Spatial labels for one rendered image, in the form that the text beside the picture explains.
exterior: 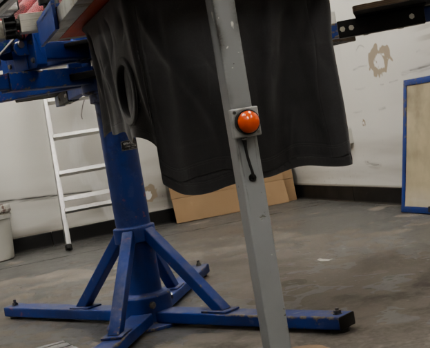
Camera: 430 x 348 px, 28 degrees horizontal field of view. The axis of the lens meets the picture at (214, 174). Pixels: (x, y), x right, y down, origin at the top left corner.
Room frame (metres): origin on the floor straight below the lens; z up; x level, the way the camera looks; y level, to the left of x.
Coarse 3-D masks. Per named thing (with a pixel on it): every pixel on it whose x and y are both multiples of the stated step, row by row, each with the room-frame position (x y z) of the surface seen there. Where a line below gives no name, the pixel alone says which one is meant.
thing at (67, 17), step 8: (64, 0) 1.94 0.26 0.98; (72, 0) 1.84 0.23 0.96; (80, 0) 1.79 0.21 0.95; (88, 0) 1.81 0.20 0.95; (56, 8) 2.07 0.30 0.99; (64, 8) 1.96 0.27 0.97; (72, 8) 1.88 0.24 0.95; (80, 8) 1.89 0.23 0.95; (64, 16) 1.97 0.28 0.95; (72, 16) 1.98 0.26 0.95; (64, 24) 2.09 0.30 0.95; (56, 32) 2.21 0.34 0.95; (64, 32) 2.23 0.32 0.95; (56, 40) 2.35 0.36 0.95
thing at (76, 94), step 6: (72, 90) 3.70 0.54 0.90; (78, 90) 3.56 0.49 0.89; (42, 96) 4.12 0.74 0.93; (48, 96) 4.20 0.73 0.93; (54, 96) 4.26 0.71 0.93; (60, 96) 4.03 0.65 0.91; (66, 96) 3.85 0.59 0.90; (72, 96) 3.72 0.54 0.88; (78, 96) 3.67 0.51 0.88; (18, 102) 4.28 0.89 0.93; (60, 102) 4.07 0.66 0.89; (66, 102) 3.92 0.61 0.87; (72, 102) 3.93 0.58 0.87
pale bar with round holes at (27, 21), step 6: (30, 12) 2.38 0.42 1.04; (36, 12) 2.38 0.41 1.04; (18, 18) 2.39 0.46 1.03; (24, 18) 2.37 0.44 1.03; (30, 18) 2.38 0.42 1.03; (36, 18) 2.38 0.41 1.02; (24, 24) 2.37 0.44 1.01; (30, 24) 2.38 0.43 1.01; (36, 24) 2.38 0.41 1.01; (24, 30) 2.37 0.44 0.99; (30, 30) 2.38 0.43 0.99; (36, 30) 2.38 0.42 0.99
